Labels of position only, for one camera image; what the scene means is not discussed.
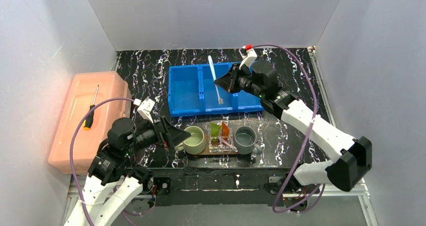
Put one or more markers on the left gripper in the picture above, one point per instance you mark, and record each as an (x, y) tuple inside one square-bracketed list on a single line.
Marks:
[(161, 132)]

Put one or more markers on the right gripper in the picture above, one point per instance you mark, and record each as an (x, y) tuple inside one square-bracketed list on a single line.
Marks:
[(235, 80)]

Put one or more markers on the light green ceramic mug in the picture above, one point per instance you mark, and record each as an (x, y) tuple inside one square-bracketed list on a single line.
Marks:
[(195, 144)]

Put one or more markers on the oval wooden tray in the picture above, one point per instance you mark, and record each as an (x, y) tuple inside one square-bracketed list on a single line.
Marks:
[(208, 152)]

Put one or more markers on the blue three-compartment plastic bin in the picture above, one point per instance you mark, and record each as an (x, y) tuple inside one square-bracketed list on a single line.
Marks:
[(192, 92)]

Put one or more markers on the green toothpaste tube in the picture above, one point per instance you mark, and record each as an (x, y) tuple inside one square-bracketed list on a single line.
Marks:
[(215, 130)]

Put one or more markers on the clear plastic holder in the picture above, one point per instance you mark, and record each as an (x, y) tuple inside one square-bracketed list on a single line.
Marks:
[(218, 146)]

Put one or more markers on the orange toothpaste tube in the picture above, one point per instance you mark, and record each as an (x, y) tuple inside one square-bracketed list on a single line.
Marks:
[(225, 131)]

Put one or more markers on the grey ceramic mug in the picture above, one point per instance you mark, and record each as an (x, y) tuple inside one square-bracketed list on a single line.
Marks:
[(246, 142)]

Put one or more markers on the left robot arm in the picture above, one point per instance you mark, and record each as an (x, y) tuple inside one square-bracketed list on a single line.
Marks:
[(112, 181)]

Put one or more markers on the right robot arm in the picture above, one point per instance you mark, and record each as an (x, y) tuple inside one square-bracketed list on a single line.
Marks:
[(349, 158)]

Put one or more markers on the yellow black screwdriver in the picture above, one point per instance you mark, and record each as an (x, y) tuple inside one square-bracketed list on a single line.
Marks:
[(88, 122)]

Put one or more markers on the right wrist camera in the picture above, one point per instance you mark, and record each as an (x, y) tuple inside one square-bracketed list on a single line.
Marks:
[(248, 55)]

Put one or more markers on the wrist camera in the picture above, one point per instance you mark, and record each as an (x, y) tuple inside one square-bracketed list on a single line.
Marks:
[(144, 108), (248, 55)]

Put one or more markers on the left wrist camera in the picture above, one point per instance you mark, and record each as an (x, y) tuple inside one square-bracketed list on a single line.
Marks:
[(144, 108)]

